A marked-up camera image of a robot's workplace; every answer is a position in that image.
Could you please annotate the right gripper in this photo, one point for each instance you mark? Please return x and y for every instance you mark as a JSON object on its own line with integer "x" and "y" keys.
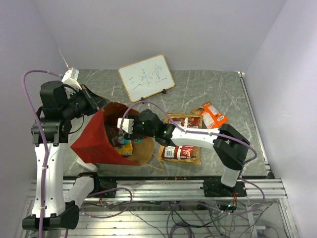
{"x": 134, "y": 135}

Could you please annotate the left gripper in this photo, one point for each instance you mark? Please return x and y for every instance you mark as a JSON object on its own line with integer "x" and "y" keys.
{"x": 94, "y": 103}

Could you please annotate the red cookie snack bag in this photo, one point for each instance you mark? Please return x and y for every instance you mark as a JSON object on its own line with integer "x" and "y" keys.
{"x": 112, "y": 134}

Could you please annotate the red paper bag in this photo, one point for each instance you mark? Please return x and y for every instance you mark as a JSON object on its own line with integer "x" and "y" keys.
{"x": 94, "y": 144}

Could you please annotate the red Doritos bag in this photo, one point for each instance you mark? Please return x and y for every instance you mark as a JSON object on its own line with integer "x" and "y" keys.
{"x": 184, "y": 122}

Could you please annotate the tan kettle chips bag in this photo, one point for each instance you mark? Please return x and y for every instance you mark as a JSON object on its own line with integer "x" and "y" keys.
{"x": 188, "y": 161}

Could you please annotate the orange snack bag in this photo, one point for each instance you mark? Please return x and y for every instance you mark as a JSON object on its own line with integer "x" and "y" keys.
{"x": 212, "y": 118}

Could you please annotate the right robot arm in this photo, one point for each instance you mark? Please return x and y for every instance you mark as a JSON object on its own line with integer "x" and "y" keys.
{"x": 230, "y": 146}

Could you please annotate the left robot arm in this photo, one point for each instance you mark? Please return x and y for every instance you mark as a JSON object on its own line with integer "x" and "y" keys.
{"x": 61, "y": 103}

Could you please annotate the teal snack bag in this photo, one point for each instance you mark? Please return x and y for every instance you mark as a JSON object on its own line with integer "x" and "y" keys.
{"x": 122, "y": 141}

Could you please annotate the yellow snack bag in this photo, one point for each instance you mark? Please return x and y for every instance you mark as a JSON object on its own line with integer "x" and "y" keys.
{"x": 125, "y": 149}

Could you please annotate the small whiteboard with stand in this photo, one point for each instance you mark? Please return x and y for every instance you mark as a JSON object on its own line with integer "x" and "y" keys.
{"x": 146, "y": 78}

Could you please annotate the white object at table edge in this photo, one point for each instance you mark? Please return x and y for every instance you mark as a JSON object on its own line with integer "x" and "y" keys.
{"x": 89, "y": 166}

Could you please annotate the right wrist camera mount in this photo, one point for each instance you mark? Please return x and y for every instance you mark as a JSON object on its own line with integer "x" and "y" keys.
{"x": 125, "y": 125}

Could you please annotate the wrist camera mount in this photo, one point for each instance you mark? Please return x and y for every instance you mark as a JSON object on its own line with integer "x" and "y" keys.
{"x": 125, "y": 125}
{"x": 70, "y": 81}

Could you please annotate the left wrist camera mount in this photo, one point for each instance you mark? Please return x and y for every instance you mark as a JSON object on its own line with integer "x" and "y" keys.
{"x": 70, "y": 81}

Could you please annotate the aluminium rail frame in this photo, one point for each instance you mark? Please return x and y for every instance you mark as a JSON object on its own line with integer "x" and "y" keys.
{"x": 88, "y": 206}

